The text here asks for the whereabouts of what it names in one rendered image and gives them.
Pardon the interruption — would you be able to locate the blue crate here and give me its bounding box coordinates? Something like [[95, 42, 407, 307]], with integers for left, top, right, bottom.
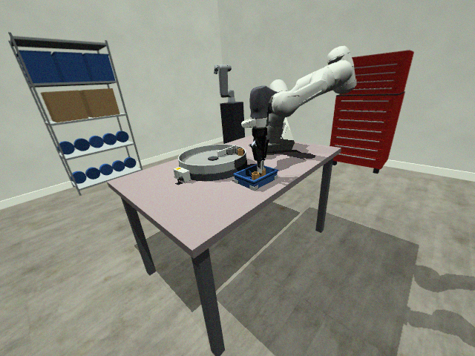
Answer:
[[233, 164, 278, 191]]

